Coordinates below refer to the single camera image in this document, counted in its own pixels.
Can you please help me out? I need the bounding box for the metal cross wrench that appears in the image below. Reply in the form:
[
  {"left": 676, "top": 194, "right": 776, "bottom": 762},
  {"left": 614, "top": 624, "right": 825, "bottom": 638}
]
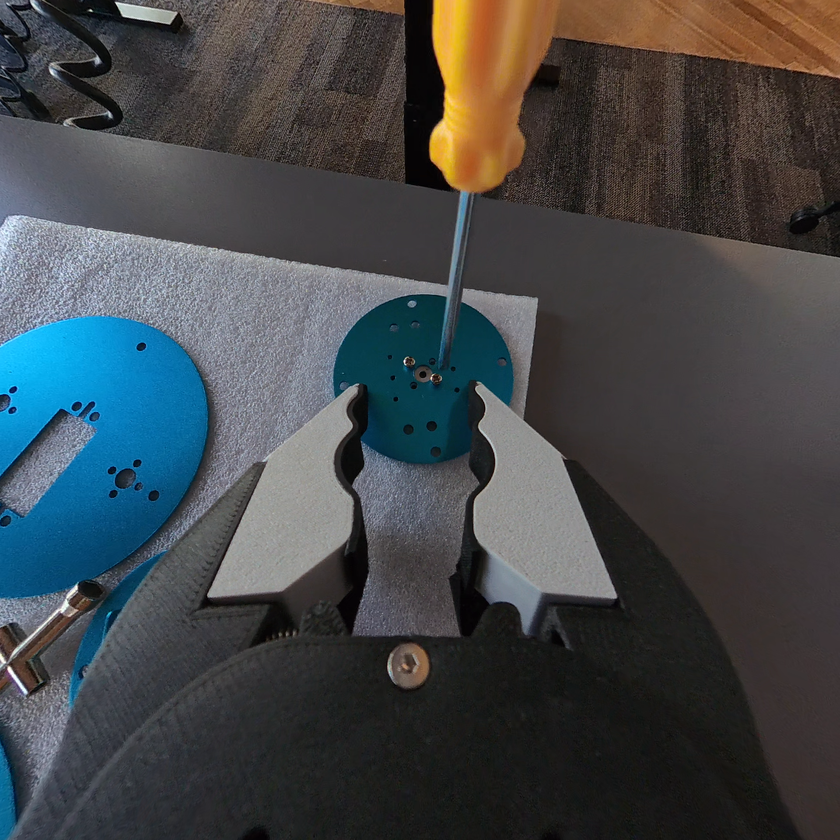
[{"left": 0, "top": 579, "right": 106, "bottom": 697}]

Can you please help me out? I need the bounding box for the blue disc with bracket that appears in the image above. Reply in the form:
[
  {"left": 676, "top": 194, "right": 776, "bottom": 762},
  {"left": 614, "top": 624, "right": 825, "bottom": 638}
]
[{"left": 69, "top": 552, "right": 165, "bottom": 710}]

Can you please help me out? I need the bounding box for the black chair base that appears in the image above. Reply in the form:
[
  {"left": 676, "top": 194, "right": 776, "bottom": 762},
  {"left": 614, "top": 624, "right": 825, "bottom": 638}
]
[{"left": 788, "top": 197, "right": 840, "bottom": 237}]

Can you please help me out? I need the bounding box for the blue metal ring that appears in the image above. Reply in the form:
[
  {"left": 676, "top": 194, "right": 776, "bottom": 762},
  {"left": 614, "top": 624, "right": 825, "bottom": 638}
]
[{"left": 0, "top": 735, "right": 17, "bottom": 840}]

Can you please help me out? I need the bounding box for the black desk leg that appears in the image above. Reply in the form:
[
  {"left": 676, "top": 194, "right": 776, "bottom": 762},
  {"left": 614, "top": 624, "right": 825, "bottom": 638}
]
[
  {"left": 66, "top": 0, "right": 185, "bottom": 32},
  {"left": 401, "top": 0, "right": 454, "bottom": 189}
]

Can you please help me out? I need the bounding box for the large blue round plate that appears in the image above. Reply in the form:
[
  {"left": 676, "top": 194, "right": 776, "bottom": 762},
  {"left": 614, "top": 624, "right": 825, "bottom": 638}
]
[{"left": 0, "top": 317, "right": 211, "bottom": 599}]

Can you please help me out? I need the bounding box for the yellow handled screwdriver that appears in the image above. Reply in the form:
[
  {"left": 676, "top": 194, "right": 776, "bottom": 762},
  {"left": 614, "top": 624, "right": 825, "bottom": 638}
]
[{"left": 430, "top": 0, "right": 561, "bottom": 382}]

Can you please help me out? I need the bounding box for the grey desk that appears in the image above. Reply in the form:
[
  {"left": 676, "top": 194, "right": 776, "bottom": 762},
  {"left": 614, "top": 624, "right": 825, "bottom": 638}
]
[{"left": 0, "top": 119, "right": 840, "bottom": 840}]

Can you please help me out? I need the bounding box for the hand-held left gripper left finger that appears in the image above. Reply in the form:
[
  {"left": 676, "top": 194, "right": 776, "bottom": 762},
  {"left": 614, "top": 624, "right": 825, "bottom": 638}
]
[{"left": 208, "top": 385, "right": 375, "bottom": 620}]

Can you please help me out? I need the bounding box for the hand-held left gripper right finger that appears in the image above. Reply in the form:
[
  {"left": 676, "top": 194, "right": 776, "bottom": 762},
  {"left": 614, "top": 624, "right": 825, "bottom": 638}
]
[{"left": 451, "top": 381, "right": 620, "bottom": 634}]

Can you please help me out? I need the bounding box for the white foam sheet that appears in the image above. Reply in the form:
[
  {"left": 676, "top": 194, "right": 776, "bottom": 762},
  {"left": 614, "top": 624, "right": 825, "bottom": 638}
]
[{"left": 0, "top": 214, "right": 539, "bottom": 840}]

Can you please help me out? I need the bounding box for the small blue round plate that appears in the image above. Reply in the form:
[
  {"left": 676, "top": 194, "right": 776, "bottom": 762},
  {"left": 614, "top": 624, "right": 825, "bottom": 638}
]
[{"left": 332, "top": 294, "right": 513, "bottom": 463}]

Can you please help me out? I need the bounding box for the black coiled cable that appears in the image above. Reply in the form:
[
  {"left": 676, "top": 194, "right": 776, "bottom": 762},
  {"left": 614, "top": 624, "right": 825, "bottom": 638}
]
[{"left": 0, "top": 0, "right": 126, "bottom": 130}]

